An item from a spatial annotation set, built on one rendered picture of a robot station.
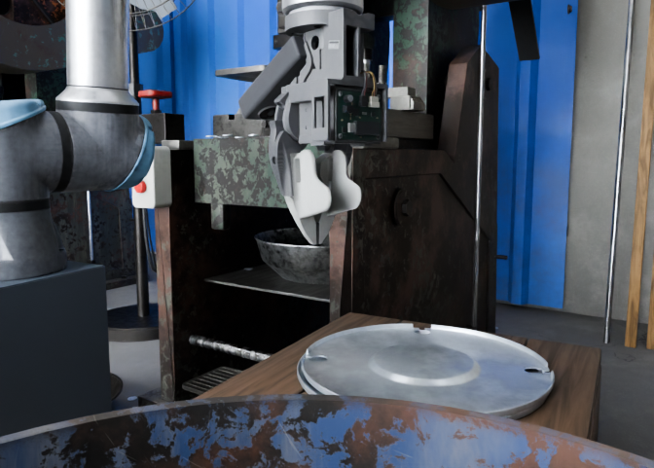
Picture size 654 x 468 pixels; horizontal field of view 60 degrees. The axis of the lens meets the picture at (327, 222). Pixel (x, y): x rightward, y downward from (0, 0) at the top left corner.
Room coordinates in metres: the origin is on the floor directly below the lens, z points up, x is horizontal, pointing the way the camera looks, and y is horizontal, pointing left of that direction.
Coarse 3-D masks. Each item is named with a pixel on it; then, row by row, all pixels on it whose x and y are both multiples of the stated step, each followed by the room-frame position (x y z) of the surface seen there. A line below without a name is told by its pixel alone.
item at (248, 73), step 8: (216, 72) 1.18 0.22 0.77; (224, 72) 1.17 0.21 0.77; (232, 72) 1.15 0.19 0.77; (240, 72) 1.14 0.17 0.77; (248, 72) 1.13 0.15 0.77; (256, 72) 1.13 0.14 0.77; (240, 80) 1.25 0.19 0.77; (248, 80) 1.25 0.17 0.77; (264, 120) 1.26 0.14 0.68; (264, 128) 1.26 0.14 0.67
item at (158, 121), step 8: (152, 112) 1.38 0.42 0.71; (160, 112) 1.38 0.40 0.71; (152, 120) 1.35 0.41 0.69; (160, 120) 1.33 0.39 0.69; (168, 120) 1.34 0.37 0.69; (176, 120) 1.35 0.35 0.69; (152, 128) 1.35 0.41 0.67; (160, 128) 1.34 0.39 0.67; (168, 128) 1.33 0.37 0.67; (176, 128) 1.35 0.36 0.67; (184, 128) 1.37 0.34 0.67; (160, 136) 1.34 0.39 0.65; (168, 136) 1.33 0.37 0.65; (176, 136) 1.35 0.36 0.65; (184, 136) 1.37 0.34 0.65
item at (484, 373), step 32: (320, 352) 0.69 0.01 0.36; (352, 352) 0.69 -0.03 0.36; (384, 352) 0.67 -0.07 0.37; (416, 352) 0.67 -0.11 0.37; (448, 352) 0.67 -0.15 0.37; (480, 352) 0.69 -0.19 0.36; (512, 352) 0.69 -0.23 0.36; (320, 384) 0.59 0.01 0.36; (352, 384) 0.59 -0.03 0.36; (384, 384) 0.59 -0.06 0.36; (416, 384) 0.59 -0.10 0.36; (448, 384) 0.59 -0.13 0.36; (480, 384) 0.59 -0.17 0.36; (512, 384) 0.59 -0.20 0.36; (544, 384) 0.59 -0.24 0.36
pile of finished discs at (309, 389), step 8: (312, 360) 0.68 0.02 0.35; (320, 360) 0.68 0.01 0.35; (304, 376) 0.63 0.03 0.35; (304, 384) 0.60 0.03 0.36; (312, 392) 0.58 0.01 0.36; (320, 392) 0.59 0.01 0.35; (544, 400) 0.56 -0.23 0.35; (536, 408) 0.55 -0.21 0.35; (504, 416) 0.52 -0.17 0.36; (512, 416) 0.52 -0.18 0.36; (520, 416) 0.53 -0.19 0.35
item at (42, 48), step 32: (0, 0) 2.33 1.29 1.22; (32, 0) 2.23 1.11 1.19; (0, 32) 2.06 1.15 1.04; (32, 32) 2.15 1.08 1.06; (64, 32) 2.25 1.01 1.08; (160, 32) 2.62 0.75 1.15; (0, 64) 2.08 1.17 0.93; (32, 64) 2.14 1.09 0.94; (64, 64) 2.24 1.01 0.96; (0, 96) 2.40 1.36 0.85; (32, 96) 2.45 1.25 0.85; (96, 192) 2.56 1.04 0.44; (128, 192) 2.70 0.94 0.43; (64, 224) 2.44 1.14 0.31; (96, 224) 2.56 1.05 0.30; (128, 224) 2.69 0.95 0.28; (96, 256) 2.55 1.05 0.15; (128, 256) 2.68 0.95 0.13
